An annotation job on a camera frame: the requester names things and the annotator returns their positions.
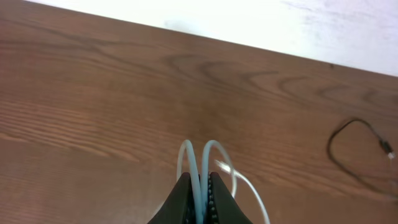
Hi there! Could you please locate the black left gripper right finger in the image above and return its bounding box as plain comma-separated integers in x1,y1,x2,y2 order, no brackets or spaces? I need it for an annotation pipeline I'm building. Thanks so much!
205,172,252,224

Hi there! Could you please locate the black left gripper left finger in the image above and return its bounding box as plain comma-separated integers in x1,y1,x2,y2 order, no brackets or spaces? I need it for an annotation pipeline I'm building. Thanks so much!
148,172,195,224

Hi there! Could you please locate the white USB cable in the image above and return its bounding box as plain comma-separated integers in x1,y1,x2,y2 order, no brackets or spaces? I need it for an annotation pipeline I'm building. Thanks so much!
152,139,271,224

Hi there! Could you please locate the black USB cable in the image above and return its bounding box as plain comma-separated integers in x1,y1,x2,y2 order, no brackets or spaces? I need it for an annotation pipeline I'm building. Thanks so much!
326,118,398,200

